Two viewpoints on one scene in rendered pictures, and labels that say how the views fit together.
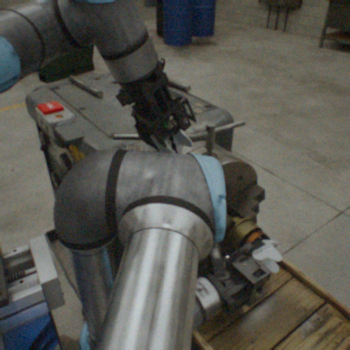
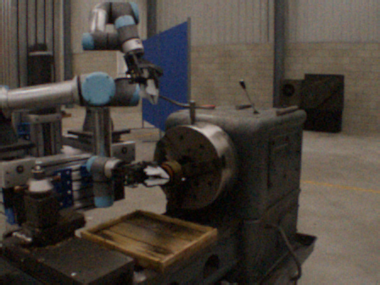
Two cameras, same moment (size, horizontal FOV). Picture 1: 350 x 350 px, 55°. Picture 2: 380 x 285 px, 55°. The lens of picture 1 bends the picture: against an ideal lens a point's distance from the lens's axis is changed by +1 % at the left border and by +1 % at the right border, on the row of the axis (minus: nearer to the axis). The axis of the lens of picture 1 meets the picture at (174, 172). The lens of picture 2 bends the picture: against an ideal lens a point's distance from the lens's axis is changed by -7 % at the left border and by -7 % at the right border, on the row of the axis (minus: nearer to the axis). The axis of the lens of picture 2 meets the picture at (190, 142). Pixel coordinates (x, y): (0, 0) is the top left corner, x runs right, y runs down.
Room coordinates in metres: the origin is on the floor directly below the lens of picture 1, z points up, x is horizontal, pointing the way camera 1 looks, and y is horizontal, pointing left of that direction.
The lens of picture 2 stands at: (0.22, -1.42, 1.42)
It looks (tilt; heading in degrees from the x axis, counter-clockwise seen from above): 10 degrees down; 71
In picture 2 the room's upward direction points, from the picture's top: straight up
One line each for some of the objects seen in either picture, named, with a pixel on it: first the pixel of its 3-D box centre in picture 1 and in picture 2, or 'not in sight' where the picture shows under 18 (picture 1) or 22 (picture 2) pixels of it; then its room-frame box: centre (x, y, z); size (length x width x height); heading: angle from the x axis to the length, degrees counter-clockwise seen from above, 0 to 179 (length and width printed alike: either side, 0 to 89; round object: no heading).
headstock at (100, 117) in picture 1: (126, 152); (238, 153); (1.01, 0.17, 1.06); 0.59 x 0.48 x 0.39; 36
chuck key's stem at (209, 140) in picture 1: (209, 146); (192, 116); (0.69, -0.08, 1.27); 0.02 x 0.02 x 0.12; 29
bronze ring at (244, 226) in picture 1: (244, 237); (169, 174); (0.58, -0.17, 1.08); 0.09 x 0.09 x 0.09; 36
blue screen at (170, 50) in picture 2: not in sight; (159, 86); (2.29, 6.55, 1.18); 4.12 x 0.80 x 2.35; 89
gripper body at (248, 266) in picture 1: (235, 280); (131, 173); (0.45, -0.13, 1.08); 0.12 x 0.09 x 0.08; 125
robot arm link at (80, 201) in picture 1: (97, 273); (102, 133); (0.38, 0.13, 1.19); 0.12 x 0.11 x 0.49; 172
